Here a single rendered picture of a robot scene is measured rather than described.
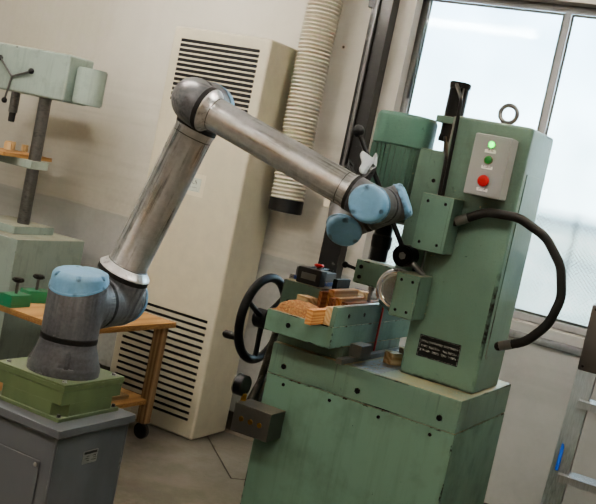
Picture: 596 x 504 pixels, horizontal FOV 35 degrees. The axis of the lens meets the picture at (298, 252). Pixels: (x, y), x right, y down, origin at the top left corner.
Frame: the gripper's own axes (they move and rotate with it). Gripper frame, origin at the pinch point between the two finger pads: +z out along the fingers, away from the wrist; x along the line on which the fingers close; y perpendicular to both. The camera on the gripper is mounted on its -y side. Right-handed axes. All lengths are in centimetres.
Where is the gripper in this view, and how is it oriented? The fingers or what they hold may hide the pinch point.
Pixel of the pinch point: (356, 168)
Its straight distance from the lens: 272.3
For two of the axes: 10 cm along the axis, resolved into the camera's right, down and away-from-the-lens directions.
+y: -6.2, -6.8, -3.8
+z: 1.1, -5.5, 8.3
